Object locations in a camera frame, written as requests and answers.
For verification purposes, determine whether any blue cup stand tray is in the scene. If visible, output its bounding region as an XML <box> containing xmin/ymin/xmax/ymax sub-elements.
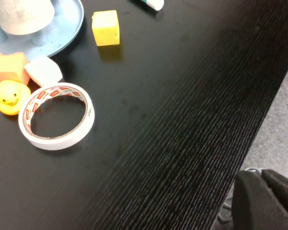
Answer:
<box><xmin>0</xmin><ymin>0</ymin><xmax>85</xmax><ymax>63</ymax></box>

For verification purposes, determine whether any pale green plastic cup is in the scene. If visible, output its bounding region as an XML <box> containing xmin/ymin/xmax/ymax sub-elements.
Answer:
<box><xmin>0</xmin><ymin>0</ymin><xmax>56</xmax><ymax>36</ymax></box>

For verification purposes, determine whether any white double-sided tape roll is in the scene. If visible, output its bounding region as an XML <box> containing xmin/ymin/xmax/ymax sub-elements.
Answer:
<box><xmin>18</xmin><ymin>82</ymin><xmax>96</xmax><ymax>151</ymax></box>

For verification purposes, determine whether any yellow foam cube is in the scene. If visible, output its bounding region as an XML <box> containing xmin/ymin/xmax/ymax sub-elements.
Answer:
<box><xmin>91</xmin><ymin>10</ymin><xmax>120</xmax><ymax>46</ymax></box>

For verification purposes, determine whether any white foam cube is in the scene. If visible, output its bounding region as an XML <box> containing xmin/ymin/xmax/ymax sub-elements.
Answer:
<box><xmin>24</xmin><ymin>54</ymin><xmax>63</xmax><ymax>87</ymax></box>

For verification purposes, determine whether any white green glue stick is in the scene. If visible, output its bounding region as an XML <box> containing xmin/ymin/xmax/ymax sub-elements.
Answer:
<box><xmin>131</xmin><ymin>0</ymin><xmax>164</xmax><ymax>12</ymax></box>

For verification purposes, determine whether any yellow rubber duck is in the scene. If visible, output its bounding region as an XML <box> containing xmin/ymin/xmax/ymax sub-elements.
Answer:
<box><xmin>0</xmin><ymin>80</ymin><xmax>31</xmax><ymax>116</ymax></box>

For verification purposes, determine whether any orange foam cube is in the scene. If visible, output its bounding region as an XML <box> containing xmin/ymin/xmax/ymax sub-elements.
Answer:
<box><xmin>0</xmin><ymin>52</ymin><xmax>31</xmax><ymax>86</ymax></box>

